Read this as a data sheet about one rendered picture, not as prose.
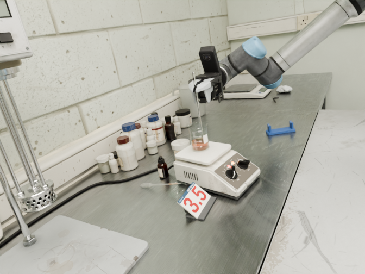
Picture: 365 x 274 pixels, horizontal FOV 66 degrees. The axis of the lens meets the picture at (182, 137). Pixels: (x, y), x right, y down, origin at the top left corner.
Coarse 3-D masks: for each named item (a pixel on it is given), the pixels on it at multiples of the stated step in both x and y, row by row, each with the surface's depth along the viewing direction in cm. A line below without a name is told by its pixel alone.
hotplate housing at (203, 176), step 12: (228, 156) 76; (180, 168) 76; (192, 168) 73; (204, 168) 71; (216, 168) 71; (180, 180) 78; (192, 180) 75; (204, 180) 72; (216, 180) 70; (252, 180) 72; (216, 192) 72; (228, 192) 68; (240, 192) 68
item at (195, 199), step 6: (192, 192) 69; (198, 192) 70; (204, 192) 71; (186, 198) 66; (192, 198) 67; (198, 198) 68; (204, 198) 69; (186, 204) 65; (192, 204) 66; (198, 204) 67; (192, 210) 64; (198, 210) 65
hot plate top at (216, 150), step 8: (216, 144) 80; (224, 144) 79; (184, 152) 78; (192, 152) 77; (200, 152) 76; (208, 152) 76; (216, 152) 75; (224, 152) 75; (192, 160) 73; (200, 160) 72; (208, 160) 71
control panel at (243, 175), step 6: (234, 156) 76; (240, 156) 77; (228, 162) 74; (234, 162) 74; (222, 168) 72; (228, 168) 72; (252, 168) 74; (258, 168) 75; (222, 174) 70; (240, 174) 72; (246, 174) 72; (252, 174) 73; (228, 180) 69; (234, 180) 69; (240, 180) 70; (234, 186) 68
